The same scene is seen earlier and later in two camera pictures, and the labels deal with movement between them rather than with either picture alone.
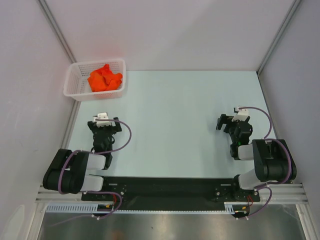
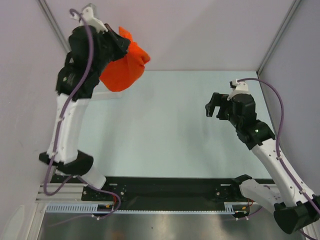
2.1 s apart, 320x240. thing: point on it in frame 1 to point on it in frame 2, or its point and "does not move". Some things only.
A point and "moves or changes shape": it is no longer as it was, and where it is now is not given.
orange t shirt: [104, 79] moves or changes shape
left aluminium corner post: [50, 18] does not move
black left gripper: [92, 126] to [120, 45]
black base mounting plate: [170, 193] does not move
